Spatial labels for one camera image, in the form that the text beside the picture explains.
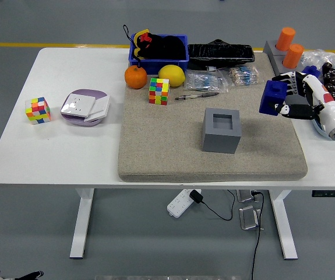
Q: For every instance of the blue seal stamp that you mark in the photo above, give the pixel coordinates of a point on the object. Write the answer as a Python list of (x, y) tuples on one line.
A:
[(270, 97), (310, 69)]

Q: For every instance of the black keyboard in plastic wrap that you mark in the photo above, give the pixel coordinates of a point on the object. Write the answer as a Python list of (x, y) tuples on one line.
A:
[(219, 54)]

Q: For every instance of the blue plastic bin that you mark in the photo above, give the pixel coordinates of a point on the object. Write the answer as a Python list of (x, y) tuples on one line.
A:
[(155, 64)]

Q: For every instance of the colourful puzzle cube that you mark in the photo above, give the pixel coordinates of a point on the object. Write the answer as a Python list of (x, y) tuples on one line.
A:
[(159, 91), (37, 111)]

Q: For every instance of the white table leg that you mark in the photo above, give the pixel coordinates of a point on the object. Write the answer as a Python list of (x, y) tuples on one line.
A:
[(285, 227), (81, 224)]

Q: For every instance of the dark brown knobs cluster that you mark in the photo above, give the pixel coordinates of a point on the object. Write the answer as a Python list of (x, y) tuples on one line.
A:
[(333, 76)]

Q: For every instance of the white wall socket panel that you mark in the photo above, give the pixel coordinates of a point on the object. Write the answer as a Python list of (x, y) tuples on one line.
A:
[(78, 105)]

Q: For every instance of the white power strip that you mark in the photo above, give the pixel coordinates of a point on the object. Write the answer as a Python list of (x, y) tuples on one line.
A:
[(179, 204)]

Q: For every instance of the white wall switch panel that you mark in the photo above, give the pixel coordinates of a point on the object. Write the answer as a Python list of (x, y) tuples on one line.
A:
[(100, 108)]

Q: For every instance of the yellow lemon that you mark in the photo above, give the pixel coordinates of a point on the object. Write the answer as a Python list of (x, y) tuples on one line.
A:
[(171, 76)]

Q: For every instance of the orange fruit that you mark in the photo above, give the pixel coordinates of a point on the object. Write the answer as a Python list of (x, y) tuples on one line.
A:
[(135, 77)]

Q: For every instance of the black table control panel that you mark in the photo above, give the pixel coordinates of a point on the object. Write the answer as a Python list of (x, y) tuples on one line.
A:
[(333, 193)]

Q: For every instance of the black plug adapter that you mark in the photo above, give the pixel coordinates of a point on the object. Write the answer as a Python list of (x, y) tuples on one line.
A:
[(195, 196)]

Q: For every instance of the metal bracket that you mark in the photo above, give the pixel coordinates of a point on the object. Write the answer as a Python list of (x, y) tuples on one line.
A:
[(248, 218), (244, 196)]

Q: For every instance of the grey cylinder holder block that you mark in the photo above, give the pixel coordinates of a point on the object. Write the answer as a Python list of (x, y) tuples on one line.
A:
[(279, 65), (269, 48)]

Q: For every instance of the clear bag of resistors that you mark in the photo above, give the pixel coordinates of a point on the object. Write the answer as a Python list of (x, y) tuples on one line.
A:
[(243, 76), (202, 80)]

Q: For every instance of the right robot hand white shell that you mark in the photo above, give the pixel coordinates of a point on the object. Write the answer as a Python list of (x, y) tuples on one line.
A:
[(331, 112)]

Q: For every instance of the grey-brown mat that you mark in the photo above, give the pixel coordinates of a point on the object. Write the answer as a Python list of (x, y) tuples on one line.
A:
[(161, 140)]

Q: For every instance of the orange cylinder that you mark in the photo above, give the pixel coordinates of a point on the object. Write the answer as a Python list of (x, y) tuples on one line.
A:
[(292, 56), (285, 38)]

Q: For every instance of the clear crumpled plastic bag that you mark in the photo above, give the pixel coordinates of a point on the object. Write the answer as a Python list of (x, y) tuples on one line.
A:
[(315, 56)]

